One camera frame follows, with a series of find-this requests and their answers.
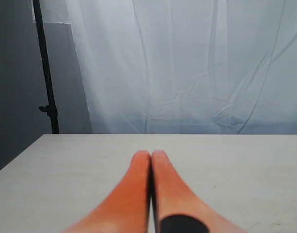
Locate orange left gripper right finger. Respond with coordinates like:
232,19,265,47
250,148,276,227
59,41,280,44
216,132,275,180
151,150,246,233

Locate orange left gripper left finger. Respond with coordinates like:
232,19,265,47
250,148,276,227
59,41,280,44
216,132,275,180
65,150,151,233

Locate black stand pole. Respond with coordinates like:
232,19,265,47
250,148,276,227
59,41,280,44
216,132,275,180
32,0,60,134

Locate white backdrop cloth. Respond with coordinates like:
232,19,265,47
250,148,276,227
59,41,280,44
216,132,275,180
68,0,297,135

